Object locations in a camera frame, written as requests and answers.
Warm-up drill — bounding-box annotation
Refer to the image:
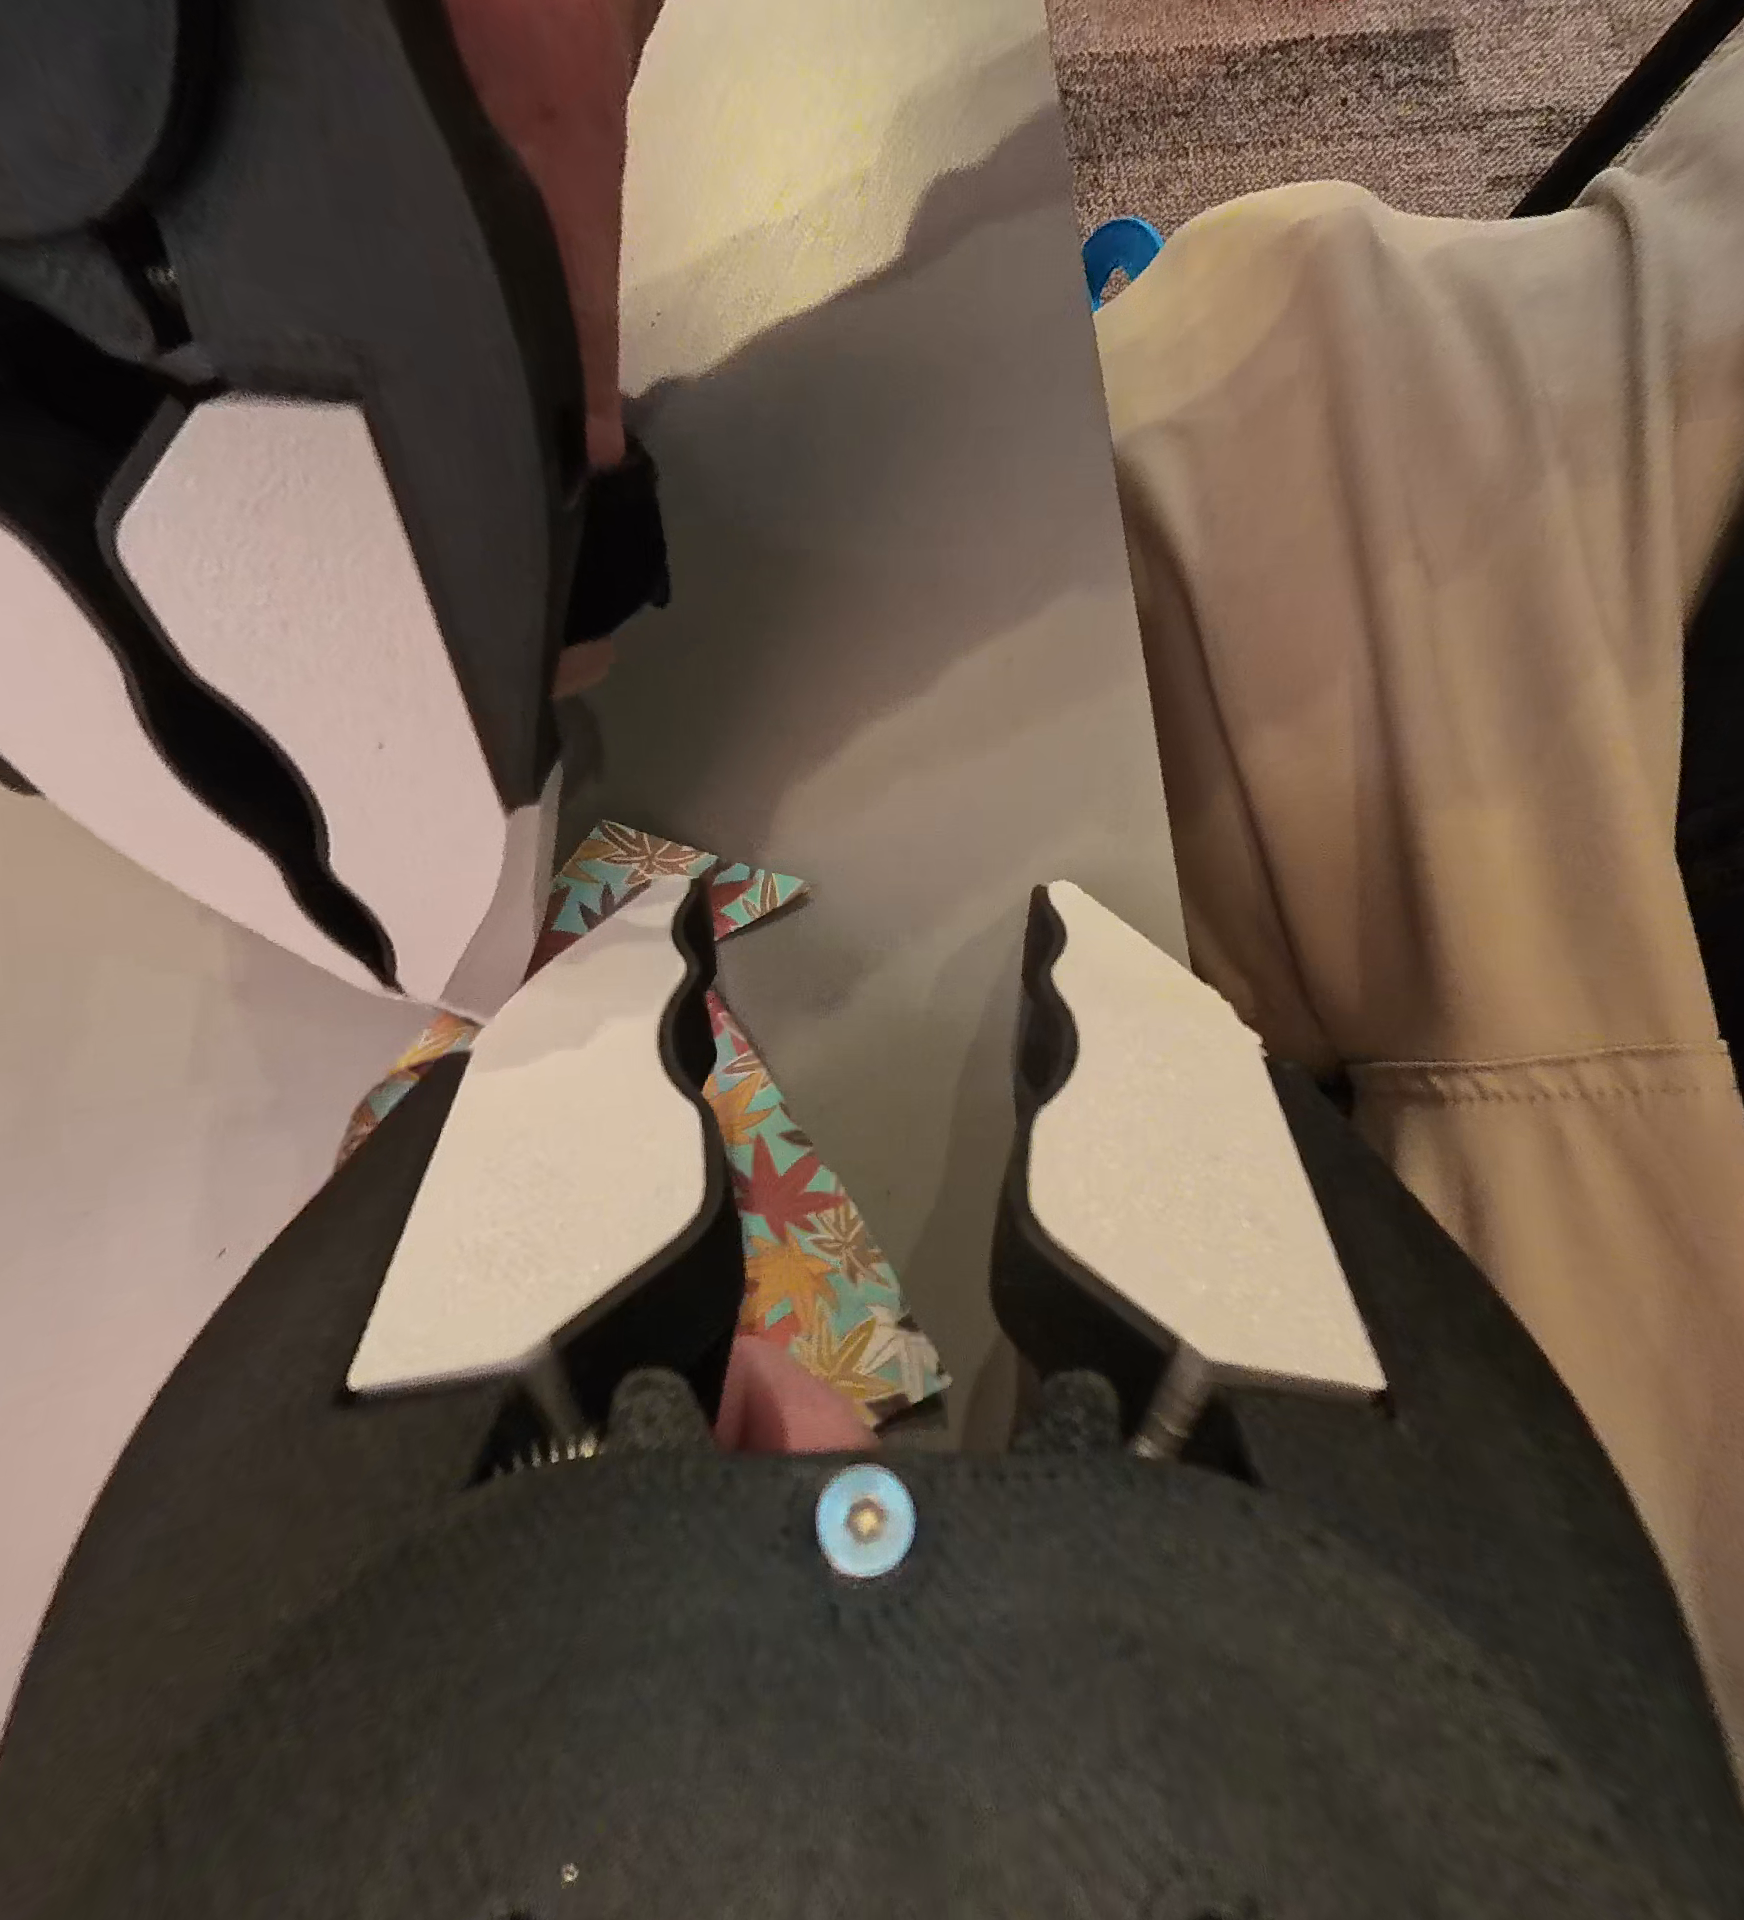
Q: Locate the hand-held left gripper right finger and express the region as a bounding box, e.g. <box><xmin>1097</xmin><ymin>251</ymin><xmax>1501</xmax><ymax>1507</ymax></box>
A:
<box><xmin>988</xmin><ymin>880</ymin><xmax>1394</xmax><ymax>1459</ymax></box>

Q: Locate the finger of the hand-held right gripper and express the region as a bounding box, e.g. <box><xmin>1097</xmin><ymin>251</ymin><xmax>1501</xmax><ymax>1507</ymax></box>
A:
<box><xmin>94</xmin><ymin>342</ymin><xmax>568</xmax><ymax>1003</ymax></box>
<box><xmin>0</xmin><ymin>358</ymin><xmax>398</xmax><ymax>987</ymax></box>

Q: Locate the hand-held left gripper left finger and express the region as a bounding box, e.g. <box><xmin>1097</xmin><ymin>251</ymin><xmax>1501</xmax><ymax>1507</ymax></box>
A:
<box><xmin>344</xmin><ymin>873</ymin><xmax>749</xmax><ymax>1453</ymax></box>

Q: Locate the leaf patterned origami paper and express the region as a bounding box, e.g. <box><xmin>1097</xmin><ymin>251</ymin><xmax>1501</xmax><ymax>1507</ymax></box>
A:
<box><xmin>335</xmin><ymin>764</ymin><xmax>959</xmax><ymax>1429</ymax></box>

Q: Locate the person's right hand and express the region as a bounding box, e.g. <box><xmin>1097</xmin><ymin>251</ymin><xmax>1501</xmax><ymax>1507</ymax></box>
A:
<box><xmin>455</xmin><ymin>0</ymin><xmax>654</xmax><ymax>470</ymax></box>

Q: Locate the blue plastic object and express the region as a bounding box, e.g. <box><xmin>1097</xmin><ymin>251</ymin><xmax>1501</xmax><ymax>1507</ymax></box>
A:
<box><xmin>1083</xmin><ymin>217</ymin><xmax>1167</xmax><ymax>313</ymax></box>

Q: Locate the black bag strap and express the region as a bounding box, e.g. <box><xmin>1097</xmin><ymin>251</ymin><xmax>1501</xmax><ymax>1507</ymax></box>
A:
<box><xmin>1506</xmin><ymin>0</ymin><xmax>1744</xmax><ymax>224</ymax></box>

